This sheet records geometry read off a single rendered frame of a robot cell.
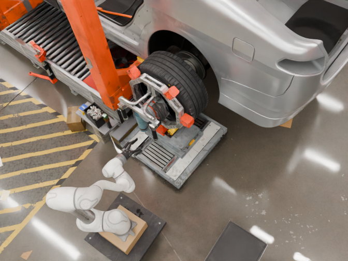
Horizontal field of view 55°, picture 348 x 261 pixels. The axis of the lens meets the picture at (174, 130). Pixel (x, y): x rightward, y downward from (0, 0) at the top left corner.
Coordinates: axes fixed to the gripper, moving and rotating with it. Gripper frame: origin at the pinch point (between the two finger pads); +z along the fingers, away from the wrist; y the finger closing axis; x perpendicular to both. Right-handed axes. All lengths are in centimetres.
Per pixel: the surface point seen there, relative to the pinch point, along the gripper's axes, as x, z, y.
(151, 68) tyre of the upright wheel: -56, 27, 10
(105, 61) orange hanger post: -49, 18, 50
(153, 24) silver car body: -75, 54, 30
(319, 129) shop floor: 30, 155, -118
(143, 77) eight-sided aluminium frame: -49, 21, 12
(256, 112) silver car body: -36, 56, -72
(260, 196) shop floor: 57, 59, -101
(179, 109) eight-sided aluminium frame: -34.6, 22.6, -21.8
